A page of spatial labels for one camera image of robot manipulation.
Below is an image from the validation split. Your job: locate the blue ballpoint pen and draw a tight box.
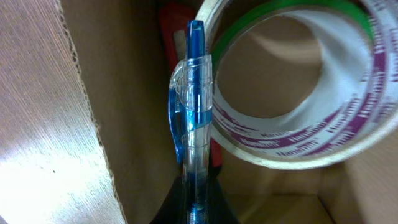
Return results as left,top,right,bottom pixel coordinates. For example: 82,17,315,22
168,20,213,223

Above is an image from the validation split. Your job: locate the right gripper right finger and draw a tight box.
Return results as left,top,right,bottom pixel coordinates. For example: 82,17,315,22
207,179,239,224

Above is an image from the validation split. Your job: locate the beige masking tape roll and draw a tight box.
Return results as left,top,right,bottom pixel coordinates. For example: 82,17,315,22
197,1,397,170

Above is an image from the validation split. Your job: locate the brown cardboard box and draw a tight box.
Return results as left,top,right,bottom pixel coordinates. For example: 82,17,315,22
55,0,398,224

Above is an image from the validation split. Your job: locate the orange utility knife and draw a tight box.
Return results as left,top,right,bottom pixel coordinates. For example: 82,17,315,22
158,2,222,167

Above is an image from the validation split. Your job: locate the green tape roll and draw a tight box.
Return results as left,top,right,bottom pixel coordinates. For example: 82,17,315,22
211,0,374,65

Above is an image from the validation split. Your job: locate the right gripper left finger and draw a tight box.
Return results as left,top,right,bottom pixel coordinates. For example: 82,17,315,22
150,176,187,224

